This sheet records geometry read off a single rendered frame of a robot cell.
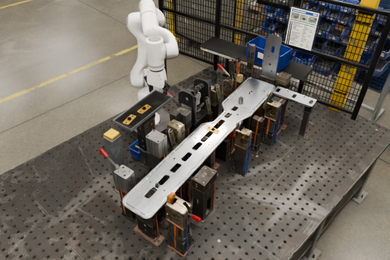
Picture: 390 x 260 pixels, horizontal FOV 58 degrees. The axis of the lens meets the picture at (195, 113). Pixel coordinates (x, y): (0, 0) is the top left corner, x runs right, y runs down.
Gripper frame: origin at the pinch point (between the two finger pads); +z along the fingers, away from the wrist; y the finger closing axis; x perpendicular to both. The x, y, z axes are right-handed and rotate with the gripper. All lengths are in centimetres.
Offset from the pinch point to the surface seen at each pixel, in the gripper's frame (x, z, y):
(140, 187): -38, 31, 13
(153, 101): 8.2, 15.7, -9.9
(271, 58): 93, 15, 33
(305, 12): 120, -11, 44
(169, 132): -3.5, 22.1, 8.9
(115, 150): -28.2, 24.9, -9.8
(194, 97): 23.7, 14.9, 9.1
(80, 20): 255, 136, -338
